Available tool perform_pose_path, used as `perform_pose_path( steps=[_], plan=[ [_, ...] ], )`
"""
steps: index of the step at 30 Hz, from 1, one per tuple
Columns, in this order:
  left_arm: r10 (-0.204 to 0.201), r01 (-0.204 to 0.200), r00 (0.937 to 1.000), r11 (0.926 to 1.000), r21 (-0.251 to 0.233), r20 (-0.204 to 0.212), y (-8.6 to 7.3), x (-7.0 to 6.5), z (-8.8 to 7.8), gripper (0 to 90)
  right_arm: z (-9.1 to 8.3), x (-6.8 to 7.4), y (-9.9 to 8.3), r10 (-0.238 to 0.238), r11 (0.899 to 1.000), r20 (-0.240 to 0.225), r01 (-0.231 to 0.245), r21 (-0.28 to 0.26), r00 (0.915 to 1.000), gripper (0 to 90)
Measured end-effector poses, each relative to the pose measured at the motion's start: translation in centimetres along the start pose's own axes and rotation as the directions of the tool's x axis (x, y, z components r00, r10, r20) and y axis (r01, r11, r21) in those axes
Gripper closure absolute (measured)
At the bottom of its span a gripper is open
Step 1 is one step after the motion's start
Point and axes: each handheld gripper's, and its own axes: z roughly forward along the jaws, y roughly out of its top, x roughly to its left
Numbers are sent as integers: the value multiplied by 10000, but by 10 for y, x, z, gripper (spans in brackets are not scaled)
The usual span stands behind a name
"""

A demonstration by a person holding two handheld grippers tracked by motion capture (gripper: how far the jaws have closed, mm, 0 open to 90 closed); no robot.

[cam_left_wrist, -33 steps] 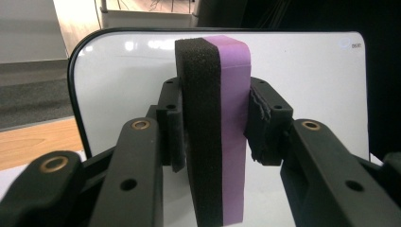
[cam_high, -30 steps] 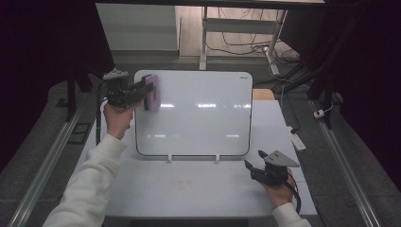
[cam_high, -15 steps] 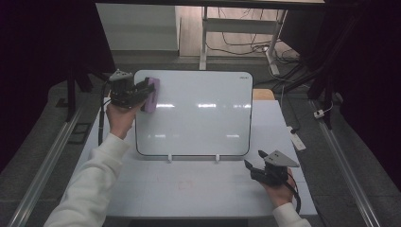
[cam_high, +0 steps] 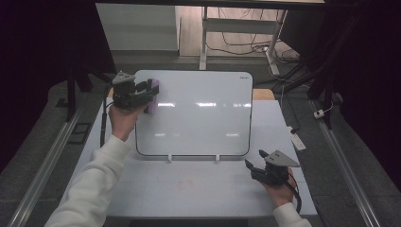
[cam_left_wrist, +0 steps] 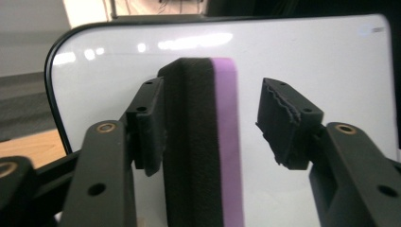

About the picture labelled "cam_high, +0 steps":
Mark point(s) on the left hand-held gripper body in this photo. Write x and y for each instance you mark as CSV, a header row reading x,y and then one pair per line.
x,y
126,96

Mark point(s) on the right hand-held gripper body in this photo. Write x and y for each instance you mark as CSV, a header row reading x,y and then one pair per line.
x,y
275,170

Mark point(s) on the purple whiteboard eraser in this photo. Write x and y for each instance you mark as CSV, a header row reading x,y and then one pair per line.
x,y
154,107

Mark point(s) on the white whiteboard with black rim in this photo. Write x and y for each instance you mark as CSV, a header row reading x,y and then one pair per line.
x,y
195,126

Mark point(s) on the person's right hand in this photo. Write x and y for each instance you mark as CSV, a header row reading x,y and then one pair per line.
x,y
280,194

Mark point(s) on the person's left hand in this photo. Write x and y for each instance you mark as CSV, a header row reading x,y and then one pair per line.
x,y
123,121

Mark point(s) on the white plastic whiteboard foot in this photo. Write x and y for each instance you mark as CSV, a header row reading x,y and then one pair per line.
x,y
169,158
217,158

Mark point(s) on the white power strip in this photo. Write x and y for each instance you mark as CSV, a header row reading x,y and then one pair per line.
x,y
297,138

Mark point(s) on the black metal stand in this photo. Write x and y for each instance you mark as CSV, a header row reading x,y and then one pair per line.
x,y
329,78
71,94

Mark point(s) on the light wooden board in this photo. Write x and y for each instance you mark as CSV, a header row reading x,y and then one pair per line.
x,y
264,94

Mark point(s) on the light grey panel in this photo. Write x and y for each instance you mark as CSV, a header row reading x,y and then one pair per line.
x,y
138,26

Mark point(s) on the small white adapter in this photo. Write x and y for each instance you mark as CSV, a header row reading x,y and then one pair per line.
x,y
319,113

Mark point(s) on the dark curtain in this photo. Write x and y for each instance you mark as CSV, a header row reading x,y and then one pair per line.
x,y
38,47
375,78

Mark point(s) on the black floor bracket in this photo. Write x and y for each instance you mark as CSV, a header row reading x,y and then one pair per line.
x,y
73,134

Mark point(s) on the aluminium floor rail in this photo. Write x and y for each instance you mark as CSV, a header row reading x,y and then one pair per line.
x,y
44,171
346,167

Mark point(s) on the white metal desk frame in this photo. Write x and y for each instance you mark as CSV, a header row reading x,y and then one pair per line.
x,y
239,26

